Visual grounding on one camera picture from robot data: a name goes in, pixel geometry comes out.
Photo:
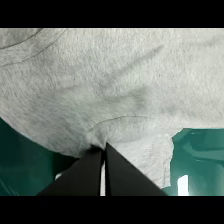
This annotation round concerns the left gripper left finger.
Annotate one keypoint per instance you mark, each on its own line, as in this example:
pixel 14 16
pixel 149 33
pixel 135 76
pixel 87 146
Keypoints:
pixel 80 178

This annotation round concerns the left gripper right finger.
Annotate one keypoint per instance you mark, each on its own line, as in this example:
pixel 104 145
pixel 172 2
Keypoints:
pixel 126 180

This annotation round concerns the grey T-shirt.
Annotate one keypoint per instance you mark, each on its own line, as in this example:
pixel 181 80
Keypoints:
pixel 110 86

